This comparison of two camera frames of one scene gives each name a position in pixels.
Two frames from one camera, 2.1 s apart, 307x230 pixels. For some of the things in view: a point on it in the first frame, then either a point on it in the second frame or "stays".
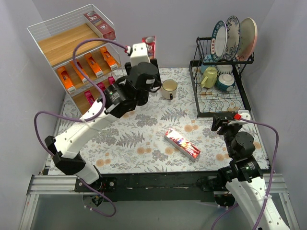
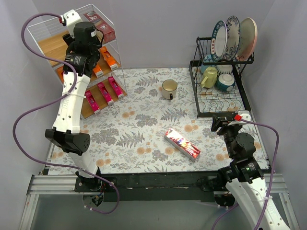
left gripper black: (156, 69) -> (67, 38)
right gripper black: (220, 122) stays
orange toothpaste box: (109, 58) stays
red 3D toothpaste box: (108, 32) stays
